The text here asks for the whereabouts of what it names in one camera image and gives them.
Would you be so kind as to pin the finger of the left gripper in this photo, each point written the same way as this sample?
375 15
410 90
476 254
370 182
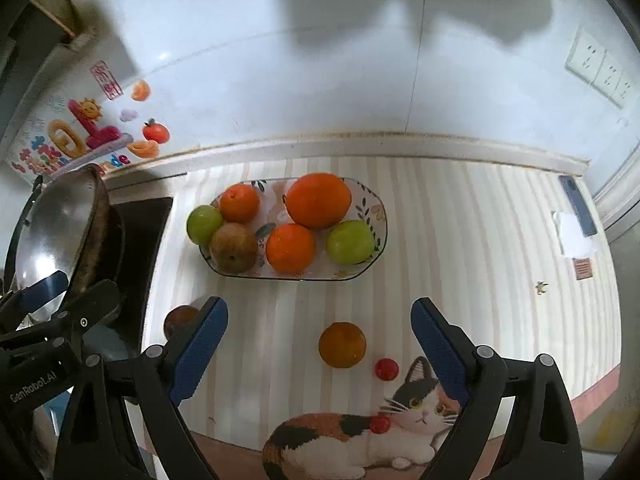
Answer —
33 297
98 305

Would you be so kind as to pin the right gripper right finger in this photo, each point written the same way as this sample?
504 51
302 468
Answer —
474 376

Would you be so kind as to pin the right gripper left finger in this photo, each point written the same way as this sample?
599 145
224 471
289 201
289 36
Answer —
166 375

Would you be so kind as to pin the dark red apple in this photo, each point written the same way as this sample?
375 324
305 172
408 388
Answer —
178 317

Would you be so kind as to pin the green apple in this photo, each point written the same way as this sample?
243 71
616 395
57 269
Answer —
350 242
202 223

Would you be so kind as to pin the dull orange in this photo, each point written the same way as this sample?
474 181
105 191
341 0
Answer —
342 345

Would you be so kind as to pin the brownish red-green apple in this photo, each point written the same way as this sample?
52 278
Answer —
234 248

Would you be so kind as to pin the small orange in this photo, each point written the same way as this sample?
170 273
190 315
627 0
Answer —
239 203

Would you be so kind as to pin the large orange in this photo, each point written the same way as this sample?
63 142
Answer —
318 201

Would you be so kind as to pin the steel wok with lid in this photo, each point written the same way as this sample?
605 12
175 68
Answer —
62 227

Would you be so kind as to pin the cherry tomato upper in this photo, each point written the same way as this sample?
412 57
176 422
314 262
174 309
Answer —
386 369

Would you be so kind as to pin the cherry tomato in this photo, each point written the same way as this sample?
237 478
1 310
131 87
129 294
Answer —
386 369
380 424

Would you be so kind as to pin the small star shaped trinket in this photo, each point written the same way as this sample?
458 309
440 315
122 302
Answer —
541 287

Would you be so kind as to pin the cherry tomato lower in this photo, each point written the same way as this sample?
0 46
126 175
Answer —
380 424

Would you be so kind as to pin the striped table cloth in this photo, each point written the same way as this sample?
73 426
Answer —
475 238

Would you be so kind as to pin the small brown card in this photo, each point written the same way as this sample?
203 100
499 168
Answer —
583 269

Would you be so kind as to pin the white paper sheet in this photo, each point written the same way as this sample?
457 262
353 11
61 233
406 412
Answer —
573 242

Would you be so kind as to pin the calico cat shaped mat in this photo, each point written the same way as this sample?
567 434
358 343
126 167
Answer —
341 446

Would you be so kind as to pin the blue smartphone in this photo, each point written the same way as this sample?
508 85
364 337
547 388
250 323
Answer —
579 205

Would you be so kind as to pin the oval patterned ceramic plate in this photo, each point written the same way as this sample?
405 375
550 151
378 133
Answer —
366 207

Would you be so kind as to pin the colourful fruit wall sticker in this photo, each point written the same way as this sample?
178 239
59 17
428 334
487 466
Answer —
99 112

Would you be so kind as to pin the white wall socket right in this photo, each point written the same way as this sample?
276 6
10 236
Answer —
624 91

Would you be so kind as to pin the white wall socket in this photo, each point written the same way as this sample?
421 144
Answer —
624 91
585 57
608 76

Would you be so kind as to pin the white wall socket middle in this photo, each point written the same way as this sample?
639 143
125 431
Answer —
608 76

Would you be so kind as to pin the white wall socket left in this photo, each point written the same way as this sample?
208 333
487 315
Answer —
585 57

